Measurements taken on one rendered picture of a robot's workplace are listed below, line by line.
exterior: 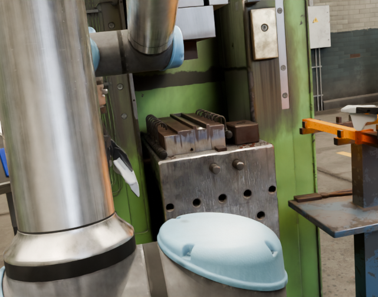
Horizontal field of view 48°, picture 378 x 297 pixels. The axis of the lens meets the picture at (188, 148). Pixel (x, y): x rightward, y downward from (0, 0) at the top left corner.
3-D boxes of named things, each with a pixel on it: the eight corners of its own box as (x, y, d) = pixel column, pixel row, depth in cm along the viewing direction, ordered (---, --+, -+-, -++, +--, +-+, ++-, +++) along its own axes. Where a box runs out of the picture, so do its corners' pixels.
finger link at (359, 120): (337, 131, 104) (375, 132, 98) (335, 106, 103) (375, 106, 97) (342, 128, 106) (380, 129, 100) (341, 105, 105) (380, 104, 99)
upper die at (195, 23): (216, 36, 134) (213, 5, 132) (153, 43, 130) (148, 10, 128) (187, 45, 175) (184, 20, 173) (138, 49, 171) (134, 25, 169)
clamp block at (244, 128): (260, 142, 144) (259, 122, 142) (236, 145, 142) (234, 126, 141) (247, 137, 155) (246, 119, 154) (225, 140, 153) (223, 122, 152)
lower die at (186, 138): (226, 147, 141) (223, 122, 139) (166, 156, 137) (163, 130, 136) (196, 130, 182) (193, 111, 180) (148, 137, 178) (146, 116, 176)
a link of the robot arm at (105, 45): (117, 26, 69) (115, 32, 79) (44, 32, 67) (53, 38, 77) (123, 75, 70) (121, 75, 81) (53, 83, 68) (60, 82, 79)
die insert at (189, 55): (198, 58, 144) (196, 40, 143) (176, 60, 143) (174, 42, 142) (180, 60, 173) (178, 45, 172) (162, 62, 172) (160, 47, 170)
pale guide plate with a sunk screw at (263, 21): (278, 57, 152) (275, 7, 149) (255, 59, 151) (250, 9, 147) (276, 57, 155) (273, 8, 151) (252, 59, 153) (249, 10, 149)
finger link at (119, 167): (136, 204, 86) (104, 171, 84) (138, 195, 92) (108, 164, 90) (147, 194, 86) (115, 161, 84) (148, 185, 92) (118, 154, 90)
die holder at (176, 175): (283, 271, 147) (274, 144, 138) (174, 294, 140) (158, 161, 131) (231, 218, 201) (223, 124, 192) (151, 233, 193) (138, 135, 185)
